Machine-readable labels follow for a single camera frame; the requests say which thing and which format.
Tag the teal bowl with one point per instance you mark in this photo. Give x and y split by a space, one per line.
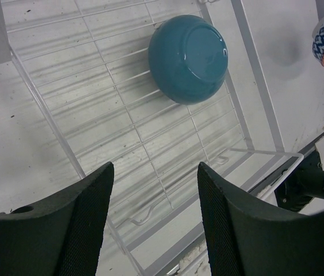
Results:
188 59

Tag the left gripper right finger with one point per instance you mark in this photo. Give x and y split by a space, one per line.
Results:
248 236

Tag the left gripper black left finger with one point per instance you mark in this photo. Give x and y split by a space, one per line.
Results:
61 234

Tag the white wire dish rack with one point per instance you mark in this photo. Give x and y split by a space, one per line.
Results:
77 92

